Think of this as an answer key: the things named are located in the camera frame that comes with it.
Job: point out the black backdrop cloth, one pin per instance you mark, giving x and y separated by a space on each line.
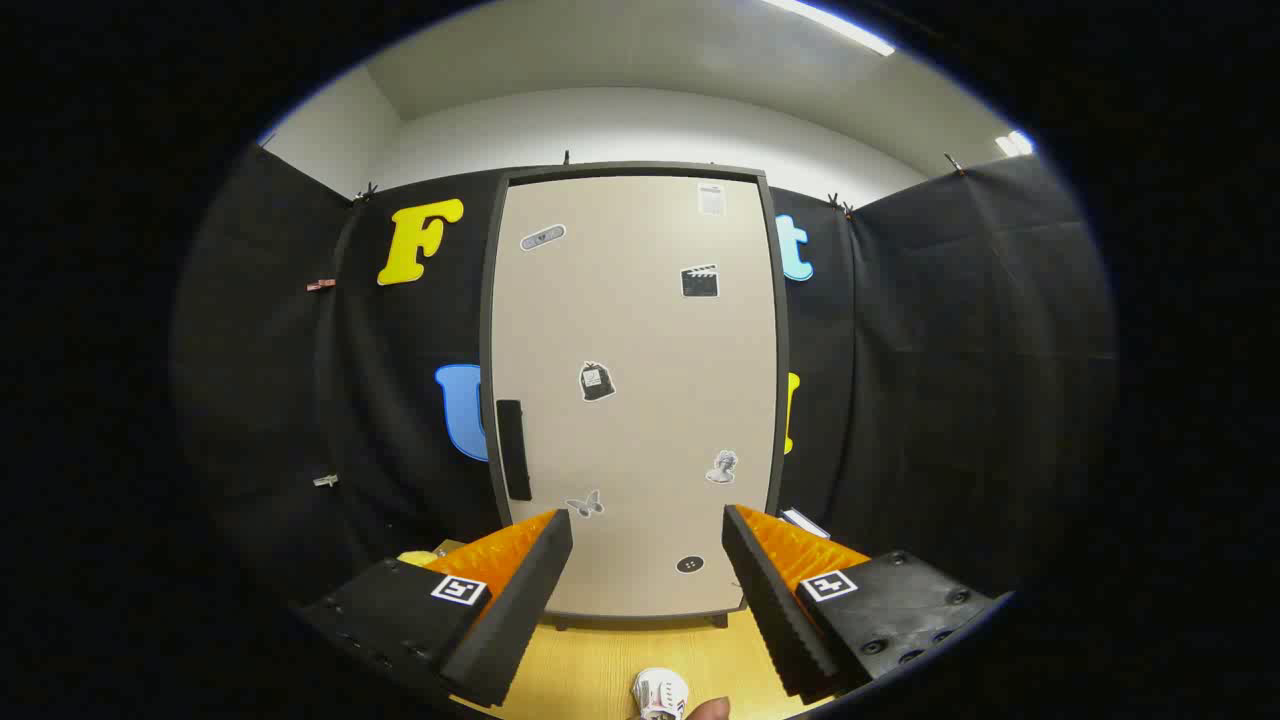
950 350

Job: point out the grey shoe cabinet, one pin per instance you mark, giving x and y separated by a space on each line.
485 320

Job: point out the white shoe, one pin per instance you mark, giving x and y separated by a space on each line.
660 692

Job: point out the yellow plush toy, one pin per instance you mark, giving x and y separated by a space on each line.
415 555

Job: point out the ceiling light panel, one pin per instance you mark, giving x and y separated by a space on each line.
1015 143

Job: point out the blue spine book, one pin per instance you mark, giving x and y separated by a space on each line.
803 522

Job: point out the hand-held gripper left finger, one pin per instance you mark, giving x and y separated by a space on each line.
520 620

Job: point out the beige shoe cabinet door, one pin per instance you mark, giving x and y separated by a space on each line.
640 330

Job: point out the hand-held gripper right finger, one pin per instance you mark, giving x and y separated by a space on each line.
775 610

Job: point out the ceiling light strip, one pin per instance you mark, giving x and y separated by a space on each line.
840 27

